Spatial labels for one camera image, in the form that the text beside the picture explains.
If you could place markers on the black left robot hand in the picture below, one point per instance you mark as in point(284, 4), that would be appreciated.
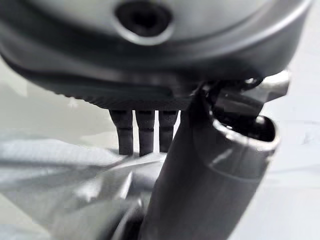
point(155, 62)

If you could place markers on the silver robot leg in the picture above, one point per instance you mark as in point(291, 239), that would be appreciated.
point(62, 180)

